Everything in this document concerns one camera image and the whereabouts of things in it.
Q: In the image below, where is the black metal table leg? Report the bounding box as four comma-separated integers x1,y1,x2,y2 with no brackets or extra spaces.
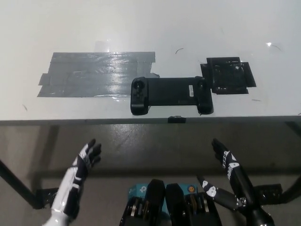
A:
0,160,42,210

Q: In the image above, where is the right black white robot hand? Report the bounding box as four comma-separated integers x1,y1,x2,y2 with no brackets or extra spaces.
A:
197,138,255,210

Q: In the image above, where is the black game controller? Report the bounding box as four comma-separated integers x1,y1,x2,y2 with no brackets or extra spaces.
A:
130,75,214,116

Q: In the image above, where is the square black tape patch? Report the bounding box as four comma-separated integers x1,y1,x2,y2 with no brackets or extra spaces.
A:
199,56,257,95

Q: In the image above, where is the large grey duct tape patch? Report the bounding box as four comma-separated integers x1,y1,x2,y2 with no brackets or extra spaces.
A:
36,51,161,98

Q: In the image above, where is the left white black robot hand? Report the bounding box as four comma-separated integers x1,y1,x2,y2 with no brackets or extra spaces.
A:
50,138,103,218

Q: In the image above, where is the black teal robot torso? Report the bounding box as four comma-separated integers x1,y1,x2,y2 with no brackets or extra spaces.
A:
119,178,223,226

